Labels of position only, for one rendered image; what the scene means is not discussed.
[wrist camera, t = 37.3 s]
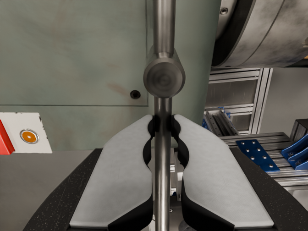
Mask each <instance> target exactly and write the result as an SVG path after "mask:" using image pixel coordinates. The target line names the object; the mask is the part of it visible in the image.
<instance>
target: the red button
mask: <svg viewBox="0 0 308 231"><path fill-rule="evenodd" d="M14 150H15V149H14V147H13V145H12V143H11V140H10V138H9V136H8V134H7V132H6V130H5V128H4V126H3V123H2V121H1V119H0V154H6V155H10V154H11V153H12V152H13V151H14Z"/></svg>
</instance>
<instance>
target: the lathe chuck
mask: <svg viewBox="0 0 308 231"><path fill-rule="evenodd" d="M307 37H308V0H283V2H282V4H281V6H280V9H279V11H278V13H277V15H276V17H275V19H274V21H273V23H272V25H271V26H270V28H269V30H268V32H267V34H266V35H265V37H264V38H263V40H262V41H261V43H260V44H259V46H258V47H257V49H256V50H255V51H254V52H253V53H252V54H251V55H250V57H249V58H248V59H246V60H245V61H244V62H243V63H242V64H240V65H239V66H236V67H234V68H281V67H285V66H289V65H292V64H294V63H296V62H298V61H300V60H301V59H303V58H305V57H306V56H308V44H305V42H304V41H305V39H306V38H307Z"/></svg>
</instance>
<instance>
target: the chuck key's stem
mask: <svg viewBox="0 0 308 231"><path fill-rule="evenodd" d="M185 80H186V75H185V71H184V69H183V66H182V64H181V61H180V59H179V57H178V54H177V52H176V49H175V48H174V54H173V53H168V52H161V53H156V54H154V45H152V47H151V48H150V50H149V54H148V58H147V62H146V66H145V70H144V74H143V83H144V85H145V88H146V89H147V91H148V92H149V93H150V94H151V95H153V96H155V97H157V98H161V99H167V98H171V97H173V96H175V95H177V94H178V93H179V92H180V91H181V90H182V88H183V87H184V84H185Z"/></svg>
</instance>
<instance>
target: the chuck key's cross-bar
mask: <svg viewBox="0 0 308 231"><path fill-rule="evenodd" d="M175 19H176V0H153V45H154V54H156V53H161V52H168V53H173V54H174V43H175ZM154 115H155V137H154V154H155V231H169V228H170V175H171V115H172V97H171V98H167V99H161V98H157V97H155V96H154Z"/></svg>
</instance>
